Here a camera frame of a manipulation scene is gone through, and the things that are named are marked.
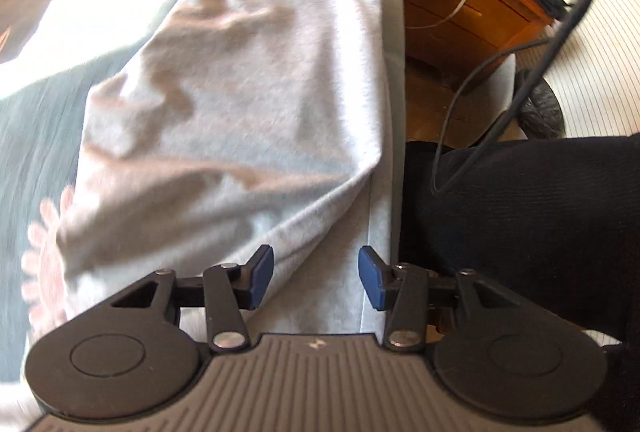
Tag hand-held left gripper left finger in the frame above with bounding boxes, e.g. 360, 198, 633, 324
107, 246, 275, 354

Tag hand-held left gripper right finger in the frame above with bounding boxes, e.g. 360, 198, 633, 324
359, 246, 523, 354

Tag grey sweatpants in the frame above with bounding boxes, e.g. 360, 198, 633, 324
55, 0, 406, 338

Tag wooden nightstand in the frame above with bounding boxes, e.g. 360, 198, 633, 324
402, 0, 551, 67

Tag person's black trouser leg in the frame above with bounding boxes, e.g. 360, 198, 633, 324
400, 134, 640, 432

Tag white striped mattress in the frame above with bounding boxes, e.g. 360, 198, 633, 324
537, 0, 640, 143

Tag black shoe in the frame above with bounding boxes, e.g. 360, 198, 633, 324
515, 72, 565, 137

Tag thin black cable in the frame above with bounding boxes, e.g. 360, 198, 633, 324
430, 39, 551, 197

